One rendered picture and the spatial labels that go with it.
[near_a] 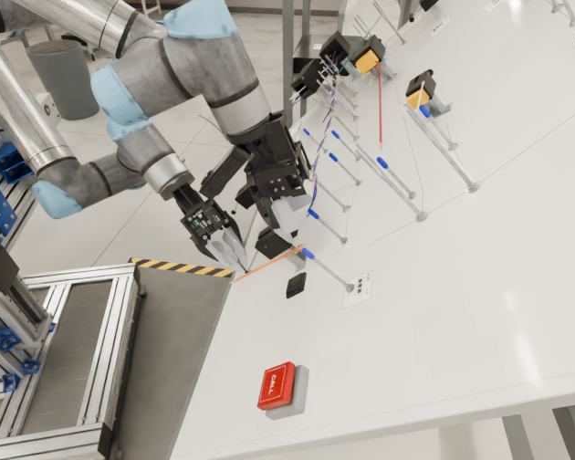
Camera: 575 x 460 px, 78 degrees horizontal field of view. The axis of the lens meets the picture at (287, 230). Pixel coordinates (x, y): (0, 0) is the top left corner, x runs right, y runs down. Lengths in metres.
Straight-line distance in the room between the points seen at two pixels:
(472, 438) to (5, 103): 1.04
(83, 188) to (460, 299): 0.63
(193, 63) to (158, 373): 1.52
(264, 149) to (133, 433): 1.41
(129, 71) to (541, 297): 0.49
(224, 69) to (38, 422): 1.43
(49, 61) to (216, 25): 3.58
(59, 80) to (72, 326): 2.70
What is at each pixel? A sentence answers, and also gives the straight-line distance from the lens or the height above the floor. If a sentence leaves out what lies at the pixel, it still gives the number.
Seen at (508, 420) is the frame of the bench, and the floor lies 0.80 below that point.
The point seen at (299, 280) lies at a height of 1.07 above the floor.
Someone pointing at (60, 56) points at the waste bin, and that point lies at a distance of 3.99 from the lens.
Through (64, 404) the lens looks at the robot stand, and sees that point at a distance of 1.65.
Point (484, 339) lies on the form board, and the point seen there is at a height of 1.25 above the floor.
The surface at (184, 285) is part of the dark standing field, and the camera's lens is 2.07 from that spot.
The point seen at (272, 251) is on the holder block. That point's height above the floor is 1.09.
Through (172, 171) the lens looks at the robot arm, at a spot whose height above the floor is 1.20.
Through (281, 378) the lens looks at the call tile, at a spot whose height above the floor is 1.11.
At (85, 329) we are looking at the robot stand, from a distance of 1.80.
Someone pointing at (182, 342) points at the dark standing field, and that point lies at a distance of 1.86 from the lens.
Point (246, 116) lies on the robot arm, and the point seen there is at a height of 1.34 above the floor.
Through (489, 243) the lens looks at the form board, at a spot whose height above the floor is 1.28.
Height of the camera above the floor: 1.54
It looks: 42 degrees down
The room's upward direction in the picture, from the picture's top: straight up
